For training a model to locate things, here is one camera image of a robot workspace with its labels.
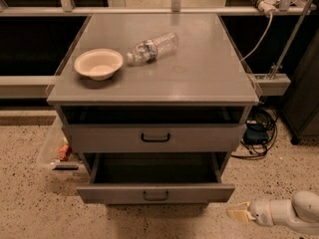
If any red item in bin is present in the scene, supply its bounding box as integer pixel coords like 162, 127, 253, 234
58, 144, 72, 161

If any grey drawer cabinet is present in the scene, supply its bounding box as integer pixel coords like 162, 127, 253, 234
46, 12, 261, 175

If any clear plastic storage bin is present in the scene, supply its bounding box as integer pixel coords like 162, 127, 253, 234
36, 118, 87, 178

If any dark cabinet at right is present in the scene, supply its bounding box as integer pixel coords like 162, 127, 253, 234
282, 30, 319, 144

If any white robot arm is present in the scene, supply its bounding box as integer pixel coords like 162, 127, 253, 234
226, 191, 319, 236

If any clear plastic water bottle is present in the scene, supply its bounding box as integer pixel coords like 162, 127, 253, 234
127, 32, 178, 65

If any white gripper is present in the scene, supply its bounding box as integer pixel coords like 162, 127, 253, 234
226, 199, 273, 227

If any grey drawer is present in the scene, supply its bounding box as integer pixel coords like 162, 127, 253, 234
63, 123, 246, 153
77, 152, 235, 205

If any white power strip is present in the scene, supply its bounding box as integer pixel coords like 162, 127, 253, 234
251, 0, 279, 17

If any white power cable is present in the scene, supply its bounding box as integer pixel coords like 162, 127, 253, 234
240, 11, 274, 64

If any white paper bowl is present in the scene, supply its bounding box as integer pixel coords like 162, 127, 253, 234
74, 49, 124, 81

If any blue box with cables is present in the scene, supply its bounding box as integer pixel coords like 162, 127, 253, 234
232, 106, 278, 160

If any metal diagonal rod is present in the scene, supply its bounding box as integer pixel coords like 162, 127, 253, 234
266, 0, 313, 80

